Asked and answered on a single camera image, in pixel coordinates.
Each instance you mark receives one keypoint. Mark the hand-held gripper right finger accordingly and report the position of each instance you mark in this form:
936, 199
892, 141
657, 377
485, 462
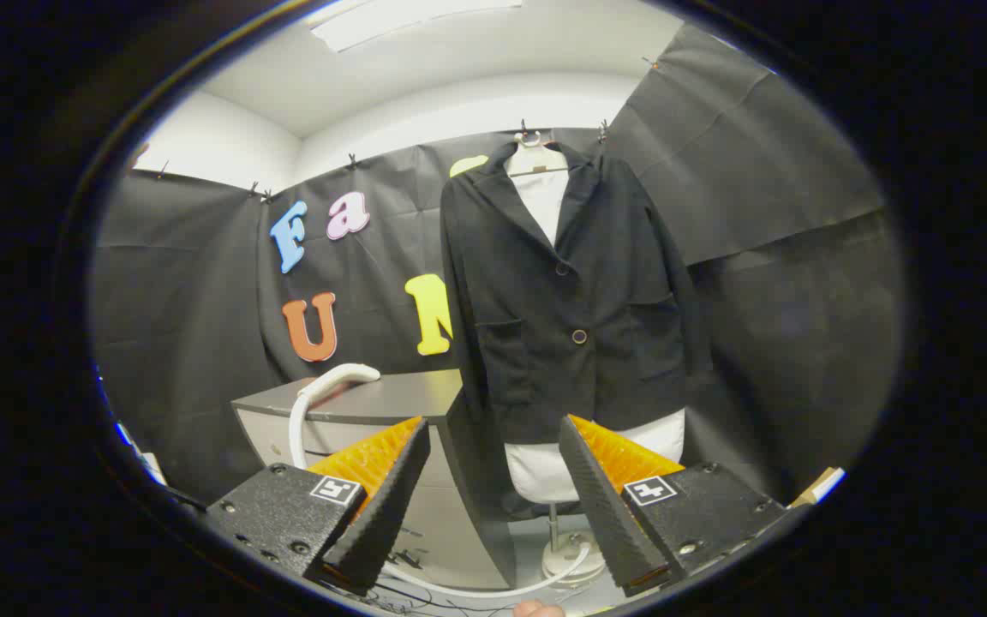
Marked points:
609, 514

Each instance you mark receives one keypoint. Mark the white mannequin stand base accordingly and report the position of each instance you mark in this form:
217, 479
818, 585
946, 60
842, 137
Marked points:
569, 559

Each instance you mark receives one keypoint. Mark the cardboard box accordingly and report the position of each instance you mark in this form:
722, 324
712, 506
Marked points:
819, 486

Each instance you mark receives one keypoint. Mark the white garment steamer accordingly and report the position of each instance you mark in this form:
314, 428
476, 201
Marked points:
346, 374

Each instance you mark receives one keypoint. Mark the white clothes hanger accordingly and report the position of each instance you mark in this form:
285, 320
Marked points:
536, 158

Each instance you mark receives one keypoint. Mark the black blazer jacket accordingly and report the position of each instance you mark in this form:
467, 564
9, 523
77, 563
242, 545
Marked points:
571, 291

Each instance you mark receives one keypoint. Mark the grey cabinet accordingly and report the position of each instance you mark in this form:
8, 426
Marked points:
391, 396

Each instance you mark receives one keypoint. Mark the black backdrop cloth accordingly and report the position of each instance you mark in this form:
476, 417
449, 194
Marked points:
768, 257

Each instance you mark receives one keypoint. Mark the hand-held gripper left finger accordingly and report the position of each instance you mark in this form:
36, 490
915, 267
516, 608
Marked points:
378, 514

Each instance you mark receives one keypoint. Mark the white mannequin torso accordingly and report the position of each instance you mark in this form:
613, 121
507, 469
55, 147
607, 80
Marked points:
545, 467

